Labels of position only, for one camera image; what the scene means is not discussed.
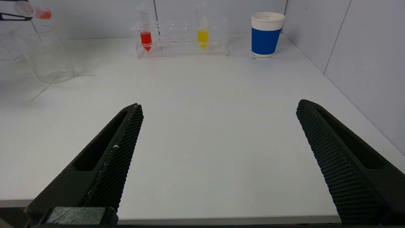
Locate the clear graduated plastic test tube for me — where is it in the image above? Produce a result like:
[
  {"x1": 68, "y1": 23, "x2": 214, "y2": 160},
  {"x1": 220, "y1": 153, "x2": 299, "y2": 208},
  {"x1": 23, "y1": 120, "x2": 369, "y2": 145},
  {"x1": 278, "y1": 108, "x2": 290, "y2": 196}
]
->
[{"x1": 15, "y1": 1, "x2": 52, "y2": 20}]

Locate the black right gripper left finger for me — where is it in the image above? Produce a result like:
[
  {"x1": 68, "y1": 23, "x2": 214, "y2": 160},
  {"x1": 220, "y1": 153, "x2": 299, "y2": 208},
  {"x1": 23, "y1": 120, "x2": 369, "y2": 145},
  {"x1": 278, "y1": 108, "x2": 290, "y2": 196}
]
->
[{"x1": 25, "y1": 103, "x2": 144, "y2": 219}]

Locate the test tube with red liquid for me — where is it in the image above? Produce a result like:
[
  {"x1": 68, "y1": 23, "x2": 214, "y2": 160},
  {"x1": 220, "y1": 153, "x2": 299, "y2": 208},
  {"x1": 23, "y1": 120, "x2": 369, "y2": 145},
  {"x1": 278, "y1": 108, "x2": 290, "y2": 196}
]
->
[{"x1": 139, "y1": 4, "x2": 154, "y2": 52}]

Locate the blue white paper cup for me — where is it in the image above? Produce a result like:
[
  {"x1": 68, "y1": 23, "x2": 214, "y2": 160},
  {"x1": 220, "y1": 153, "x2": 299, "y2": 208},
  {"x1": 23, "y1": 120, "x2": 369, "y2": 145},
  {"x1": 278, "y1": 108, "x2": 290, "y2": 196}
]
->
[{"x1": 251, "y1": 12, "x2": 285, "y2": 58}]

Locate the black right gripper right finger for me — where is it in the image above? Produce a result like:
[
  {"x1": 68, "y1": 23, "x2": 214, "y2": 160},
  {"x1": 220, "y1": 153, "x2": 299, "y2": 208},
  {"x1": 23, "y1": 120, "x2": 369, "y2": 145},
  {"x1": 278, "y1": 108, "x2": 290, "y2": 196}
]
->
[{"x1": 296, "y1": 99, "x2": 405, "y2": 225}]

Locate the test tube with yellow liquid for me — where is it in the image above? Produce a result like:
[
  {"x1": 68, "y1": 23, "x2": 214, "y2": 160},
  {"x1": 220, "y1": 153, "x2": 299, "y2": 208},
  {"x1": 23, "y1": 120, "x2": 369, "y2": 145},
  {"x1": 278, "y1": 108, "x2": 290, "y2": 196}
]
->
[{"x1": 196, "y1": 2, "x2": 210, "y2": 50}]

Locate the clear glass beaker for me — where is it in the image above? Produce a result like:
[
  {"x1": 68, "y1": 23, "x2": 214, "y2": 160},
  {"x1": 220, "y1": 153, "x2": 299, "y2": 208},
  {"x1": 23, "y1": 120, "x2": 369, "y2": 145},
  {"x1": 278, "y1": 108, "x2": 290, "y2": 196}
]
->
[{"x1": 14, "y1": 26, "x2": 77, "y2": 85}]

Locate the clear acrylic test tube rack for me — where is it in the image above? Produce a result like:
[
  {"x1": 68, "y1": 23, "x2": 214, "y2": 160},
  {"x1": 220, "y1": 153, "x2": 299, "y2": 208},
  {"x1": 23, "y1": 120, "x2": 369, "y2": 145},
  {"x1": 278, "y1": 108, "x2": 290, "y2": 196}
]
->
[
  {"x1": 0, "y1": 28, "x2": 30, "y2": 62},
  {"x1": 131, "y1": 18, "x2": 229, "y2": 59}
]

